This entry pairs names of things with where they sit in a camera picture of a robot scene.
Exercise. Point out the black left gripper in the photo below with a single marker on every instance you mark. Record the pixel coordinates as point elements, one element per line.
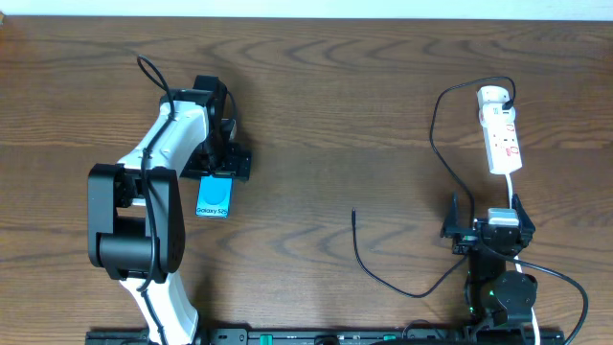
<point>238,163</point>

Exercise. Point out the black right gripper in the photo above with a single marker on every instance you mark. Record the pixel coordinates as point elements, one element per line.
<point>463,243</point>

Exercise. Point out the blue Galaxy smartphone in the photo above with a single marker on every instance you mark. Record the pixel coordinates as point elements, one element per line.
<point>214,197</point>

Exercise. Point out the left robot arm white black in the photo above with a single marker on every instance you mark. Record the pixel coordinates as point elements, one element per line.
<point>136,228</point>

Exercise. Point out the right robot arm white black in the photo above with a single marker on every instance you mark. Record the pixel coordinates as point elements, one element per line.
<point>498,298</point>

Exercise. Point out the white USB charger adapter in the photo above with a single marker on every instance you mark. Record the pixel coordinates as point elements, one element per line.
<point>492,94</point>

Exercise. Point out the white power strip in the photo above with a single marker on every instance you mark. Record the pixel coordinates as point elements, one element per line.
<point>500,136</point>

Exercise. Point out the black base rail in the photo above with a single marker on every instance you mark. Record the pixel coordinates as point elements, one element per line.
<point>419,335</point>

